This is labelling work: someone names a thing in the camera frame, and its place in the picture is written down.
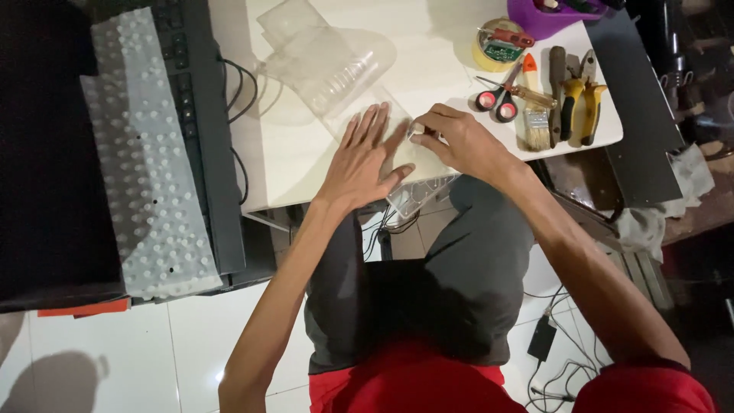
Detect person's right hand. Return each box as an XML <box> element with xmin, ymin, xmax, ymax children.
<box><xmin>409</xmin><ymin>103</ymin><xmax>526</xmax><ymax>188</ymax></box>

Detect person's left hand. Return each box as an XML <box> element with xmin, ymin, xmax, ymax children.
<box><xmin>313</xmin><ymin>102</ymin><xmax>416</xmax><ymax>215</ymax></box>

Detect clear plastic blister sheet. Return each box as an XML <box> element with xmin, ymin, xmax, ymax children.
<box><xmin>321</xmin><ymin>86</ymin><xmax>462</xmax><ymax>219</ymax></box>

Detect red and black scissors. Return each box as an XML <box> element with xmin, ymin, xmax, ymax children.
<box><xmin>474</xmin><ymin>62</ymin><xmax>524</xmax><ymax>124</ymax></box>

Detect yellow tape roll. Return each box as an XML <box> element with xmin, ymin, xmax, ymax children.
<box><xmin>472</xmin><ymin>18</ymin><xmax>526</xmax><ymax>73</ymax></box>

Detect orange tipped paintbrush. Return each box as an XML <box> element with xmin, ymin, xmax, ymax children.
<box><xmin>521</xmin><ymin>53</ymin><xmax>552</xmax><ymax>153</ymax></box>

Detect red utility knife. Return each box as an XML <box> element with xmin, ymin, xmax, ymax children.
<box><xmin>477</xmin><ymin>27</ymin><xmax>536</xmax><ymax>49</ymax></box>

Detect clear cut plastic bottle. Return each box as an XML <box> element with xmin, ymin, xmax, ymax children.
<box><xmin>255</xmin><ymin>0</ymin><xmax>398</xmax><ymax>122</ymax></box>

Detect purple plastic container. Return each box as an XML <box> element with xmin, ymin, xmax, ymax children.
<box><xmin>507</xmin><ymin>0</ymin><xmax>610</xmax><ymax>41</ymax></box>

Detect brown wooden bench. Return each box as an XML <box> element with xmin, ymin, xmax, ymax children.
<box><xmin>530</xmin><ymin>140</ymin><xmax>734</xmax><ymax>249</ymax></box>

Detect grey shorts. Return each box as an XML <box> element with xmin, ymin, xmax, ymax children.
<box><xmin>303</xmin><ymin>174</ymin><xmax>538</xmax><ymax>377</ymax></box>

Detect black flat panel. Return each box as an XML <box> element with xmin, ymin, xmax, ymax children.
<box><xmin>584</xmin><ymin>8</ymin><xmax>687</xmax><ymax>208</ymax></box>

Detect black keyboard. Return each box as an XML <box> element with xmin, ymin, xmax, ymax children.
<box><xmin>150</xmin><ymin>0</ymin><xmax>248</xmax><ymax>290</ymax></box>

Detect white crumpled cloth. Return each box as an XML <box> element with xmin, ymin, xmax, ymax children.
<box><xmin>601</xmin><ymin>143</ymin><xmax>717</xmax><ymax>263</ymax></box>

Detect black power adapter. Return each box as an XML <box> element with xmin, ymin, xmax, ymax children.
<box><xmin>526</xmin><ymin>314</ymin><xmax>559</xmax><ymax>363</ymax></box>

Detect red shirt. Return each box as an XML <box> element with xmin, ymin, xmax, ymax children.
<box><xmin>308</xmin><ymin>343</ymin><xmax>719</xmax><ymax>413</ymax></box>

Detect dark clutter heap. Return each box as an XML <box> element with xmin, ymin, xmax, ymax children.
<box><xmin>625</xmin><ymin>0</ymin><xmax>734</xmax><ymax>163</ymax></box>

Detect translucent bumpy keyboard cover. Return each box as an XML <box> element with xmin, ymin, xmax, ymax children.
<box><xmin>80</xmin><ymin>7</ymin><xmax>223</xmax><ymax>301</ymax></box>

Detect black flat case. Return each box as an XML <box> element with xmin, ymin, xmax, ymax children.
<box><xmin>0</xmin><ymin>0</ymin><xmax>134</xmax><ymax>314</ymax></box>

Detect orange flat sheet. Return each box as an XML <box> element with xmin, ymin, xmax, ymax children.
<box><xmin>37</xmin><ymin>297</ymin><xmax>132</xmax><ymax>319</ymax></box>

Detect amber handle screwdriver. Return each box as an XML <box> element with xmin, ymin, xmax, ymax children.
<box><xmin>475</xmin><ymin>75</ymin><xmax>558</xmax><ymax>110</ymax></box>

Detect cables under table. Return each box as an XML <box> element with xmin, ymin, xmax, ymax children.
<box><xmin>361</xmin><ymin>205</ymin><xmax>423</xmax><ymax>262</ymax></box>

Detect wooden handle file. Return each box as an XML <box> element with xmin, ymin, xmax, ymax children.
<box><xmin>547</xmin><ymin>46</ymin><xmax>568</xmax><ymax>149</ymax></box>

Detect yellow handle cutting pliers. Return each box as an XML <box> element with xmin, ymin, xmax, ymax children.
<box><xmin>578</xmin><ymin>49</ymin><xmax>609</xmax><ymax>148</ymax></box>

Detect black keyboard cable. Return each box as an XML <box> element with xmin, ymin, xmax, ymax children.
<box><xmin>218</xmin><ymin>54</ymin><xmax>260</xmax><ymax>207</ymax></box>

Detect black floor cables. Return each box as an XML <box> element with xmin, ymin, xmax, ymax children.
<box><xmin>523</xmin><ymin>286</ymin><xmax>610</xmax><ymax>413</ymax></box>

